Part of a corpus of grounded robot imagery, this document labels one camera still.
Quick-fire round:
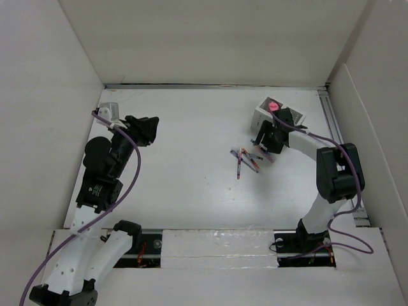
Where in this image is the aluminium rail front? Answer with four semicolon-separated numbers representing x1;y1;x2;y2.
115;230;335;268

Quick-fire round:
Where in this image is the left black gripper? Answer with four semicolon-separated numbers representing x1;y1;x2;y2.
108;115;157;179

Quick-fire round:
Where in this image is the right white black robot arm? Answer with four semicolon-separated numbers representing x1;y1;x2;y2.
252;102;365;256

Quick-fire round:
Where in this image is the blue clear pen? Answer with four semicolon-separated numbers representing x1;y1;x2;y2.
241;158;259;173

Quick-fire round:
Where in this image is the aluminium rail right side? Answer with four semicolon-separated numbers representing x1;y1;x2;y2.
318;89;370;227

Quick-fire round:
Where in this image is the white two-slot pen holder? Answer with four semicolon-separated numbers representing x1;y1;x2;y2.
251;97;306;133

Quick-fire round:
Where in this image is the orange tipped clear pen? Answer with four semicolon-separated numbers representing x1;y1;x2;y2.
241;147;263;160

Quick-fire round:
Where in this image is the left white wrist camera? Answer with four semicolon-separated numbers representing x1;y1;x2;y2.
92;102;120;128

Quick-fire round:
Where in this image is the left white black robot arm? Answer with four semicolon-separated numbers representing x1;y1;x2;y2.
20;112;159;305

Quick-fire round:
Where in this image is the pink eraser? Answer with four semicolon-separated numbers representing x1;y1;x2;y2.
268;101;281;112

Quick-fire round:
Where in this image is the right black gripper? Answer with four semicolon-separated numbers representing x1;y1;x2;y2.
253;120;284;154

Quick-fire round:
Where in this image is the aluminium rail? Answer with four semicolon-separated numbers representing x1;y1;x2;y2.
115;230;335;268
318;89;370;227

